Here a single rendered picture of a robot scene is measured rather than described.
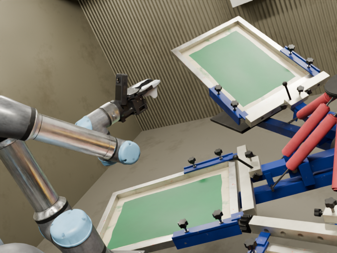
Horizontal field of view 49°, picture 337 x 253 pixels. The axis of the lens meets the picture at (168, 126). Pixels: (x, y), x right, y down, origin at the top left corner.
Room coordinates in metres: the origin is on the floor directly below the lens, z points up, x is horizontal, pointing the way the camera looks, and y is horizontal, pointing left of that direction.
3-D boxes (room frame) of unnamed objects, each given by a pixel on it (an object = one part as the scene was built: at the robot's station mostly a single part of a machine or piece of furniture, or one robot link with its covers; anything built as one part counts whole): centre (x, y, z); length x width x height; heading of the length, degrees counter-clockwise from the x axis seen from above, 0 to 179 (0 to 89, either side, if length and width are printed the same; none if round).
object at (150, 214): (1.64, 0.05, 1.05); 1.08 x 0.61 x 0.23; 73
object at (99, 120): (1.24, 0.24, 1.65); 0.11 x 0.08 x 0.09; 121
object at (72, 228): (0.99, 0.40, 1.42); 0.13 x 0.12 x 0.14; 31
